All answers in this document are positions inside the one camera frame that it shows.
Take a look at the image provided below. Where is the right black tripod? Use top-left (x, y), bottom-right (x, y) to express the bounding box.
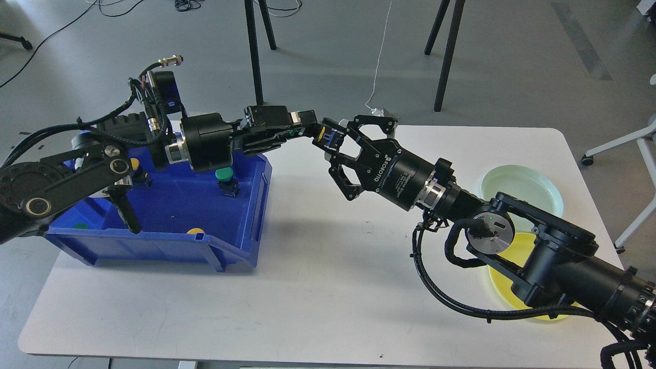
top-left (424, 1), bottom-right (466, 112)

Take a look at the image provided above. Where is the blue plastic bin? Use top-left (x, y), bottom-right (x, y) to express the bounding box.
top-left (45, 148), bottom-right (272, 272)

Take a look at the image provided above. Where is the green button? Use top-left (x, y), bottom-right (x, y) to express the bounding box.
top-left (287, 118), bottom-right (348, 152)
top-left (215, 166), bottom-right (240, 198)

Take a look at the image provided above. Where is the yellow button back in bin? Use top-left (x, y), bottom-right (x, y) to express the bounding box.
top-left (130, 157), bottom-right (152, 189)

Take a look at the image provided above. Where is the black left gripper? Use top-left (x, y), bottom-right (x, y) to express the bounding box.
top-left (180, 106), bottom-right (318, 173)

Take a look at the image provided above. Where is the light green plate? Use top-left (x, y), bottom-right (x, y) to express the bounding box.
top-left (478, 165), bottom-right (564, 217)

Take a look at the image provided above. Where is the white cable with plug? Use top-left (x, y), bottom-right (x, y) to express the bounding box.
top-left (365, 0), bottom-right (396, 121)

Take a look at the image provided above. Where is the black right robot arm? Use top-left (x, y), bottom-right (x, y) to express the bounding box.
top-left (313, 115), bottom-right (654, 368)

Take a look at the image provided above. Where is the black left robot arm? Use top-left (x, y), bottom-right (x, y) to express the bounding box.
top-left (2, 55), bottom-right (318, 243)

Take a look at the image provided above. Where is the black tripod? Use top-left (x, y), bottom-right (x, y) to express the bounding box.
top-left (424, 1), bottom-right (466, 112)
top-left (244, 1), bottom-right (277, 106)

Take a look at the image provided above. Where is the yellow plate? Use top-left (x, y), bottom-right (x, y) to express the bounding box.
top-left (488, 232), bottom-right (582, 321)

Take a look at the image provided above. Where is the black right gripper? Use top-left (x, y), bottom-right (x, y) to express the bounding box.
top-left (323, 115), bottom-right (446, 211)

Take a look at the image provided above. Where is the left black tripod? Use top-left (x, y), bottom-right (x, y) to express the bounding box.
top-left (244, 1), bottom-right (277, 106)

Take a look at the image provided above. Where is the black floor cable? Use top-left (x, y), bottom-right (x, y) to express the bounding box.
top-left (0, 0), bottom-right (303, 90)

